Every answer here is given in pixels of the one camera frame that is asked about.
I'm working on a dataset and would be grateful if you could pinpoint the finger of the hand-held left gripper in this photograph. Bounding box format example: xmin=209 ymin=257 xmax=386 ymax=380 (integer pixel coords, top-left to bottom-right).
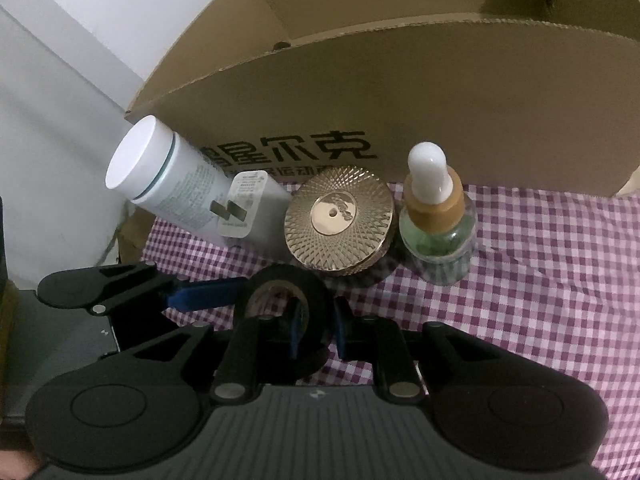
xmin=92 ymin=262 xmax=248 ymax=317

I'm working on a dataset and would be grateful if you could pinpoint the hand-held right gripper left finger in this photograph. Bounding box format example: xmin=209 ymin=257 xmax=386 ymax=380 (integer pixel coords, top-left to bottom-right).
xmin=131 ymin=307 xmax=308 ymax=406

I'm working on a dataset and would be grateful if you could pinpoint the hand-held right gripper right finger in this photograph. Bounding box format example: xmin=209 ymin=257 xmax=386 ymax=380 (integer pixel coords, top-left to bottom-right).
xmin=334 ymin=297 xmax=507 ymax=403

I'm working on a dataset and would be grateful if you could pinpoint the black tape roll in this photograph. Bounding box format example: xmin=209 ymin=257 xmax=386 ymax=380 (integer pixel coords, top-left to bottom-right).
xmin=232 ymin=264 xmax=335 ymax=378

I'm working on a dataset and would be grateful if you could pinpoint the white charger plug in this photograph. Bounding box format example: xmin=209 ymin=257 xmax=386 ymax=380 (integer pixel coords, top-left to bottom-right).
xmin=217 ymin=170 xmax=293 ymax=250

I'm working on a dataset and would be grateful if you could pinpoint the white cylindrical bottle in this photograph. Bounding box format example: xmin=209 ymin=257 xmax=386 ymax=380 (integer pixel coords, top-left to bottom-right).
xmin=105 ymin=115 xmax=241 ymax=250

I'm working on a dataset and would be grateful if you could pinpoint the green dropper bottle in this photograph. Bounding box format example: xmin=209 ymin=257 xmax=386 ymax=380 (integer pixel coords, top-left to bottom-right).
xmin=400 ymin=141 xmax=478 ymax=286

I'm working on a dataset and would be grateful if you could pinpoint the large cardboard box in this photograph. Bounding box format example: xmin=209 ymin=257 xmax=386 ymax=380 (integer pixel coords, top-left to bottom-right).
xmin=124 ymin=0 xmax=640 ymax=198

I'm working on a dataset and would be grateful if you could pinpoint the purple checkered tablecloth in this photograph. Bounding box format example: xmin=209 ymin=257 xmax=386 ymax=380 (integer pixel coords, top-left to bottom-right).
xmin=142 ymin=182 xmax=640 ymax=480

